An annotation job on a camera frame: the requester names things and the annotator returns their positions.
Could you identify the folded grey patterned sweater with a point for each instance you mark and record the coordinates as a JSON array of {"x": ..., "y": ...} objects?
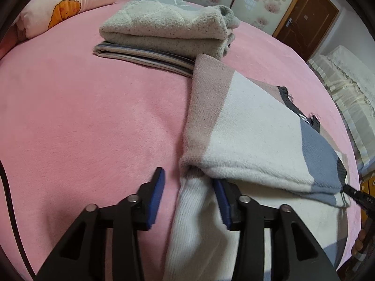
[{"x": 172, "y": 26}]

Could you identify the brown wooden door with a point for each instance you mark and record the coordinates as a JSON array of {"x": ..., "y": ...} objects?
[{"x": 308, "y": 23}]

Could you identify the colour-block knit sweater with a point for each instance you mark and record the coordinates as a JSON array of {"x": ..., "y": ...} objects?
[{"x": 250, "y": 133}]

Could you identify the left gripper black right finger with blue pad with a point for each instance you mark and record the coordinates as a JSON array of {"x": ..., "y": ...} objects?
[{"x": 295, "y": 253}]

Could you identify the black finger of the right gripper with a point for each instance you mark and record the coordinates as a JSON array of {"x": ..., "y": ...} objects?
[{"x": 364, "y": 200}]

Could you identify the folded striped garment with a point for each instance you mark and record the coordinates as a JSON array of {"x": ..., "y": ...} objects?
[{"x": 146, "y": 57}]

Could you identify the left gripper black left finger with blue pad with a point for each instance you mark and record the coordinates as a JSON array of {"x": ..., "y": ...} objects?
[{"x": 80, "y": 253}]

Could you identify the wooden drawer desk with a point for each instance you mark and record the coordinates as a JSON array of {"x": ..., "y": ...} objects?
[{"x": 367, "y": 185}]

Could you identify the pink cartoon pillow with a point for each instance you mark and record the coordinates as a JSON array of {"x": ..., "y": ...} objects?
[{"x": 38, "y": 16}]

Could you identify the cloth-covered furniture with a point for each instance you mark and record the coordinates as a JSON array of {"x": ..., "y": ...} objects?
[{"x": 351, "y": 86}]

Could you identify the pink bed blanket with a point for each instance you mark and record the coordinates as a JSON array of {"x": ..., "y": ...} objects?
[{"x": 79, "y": 129}]

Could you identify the person's right hand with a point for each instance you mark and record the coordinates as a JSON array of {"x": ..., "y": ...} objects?
[{"x": 358, "y": 245}]

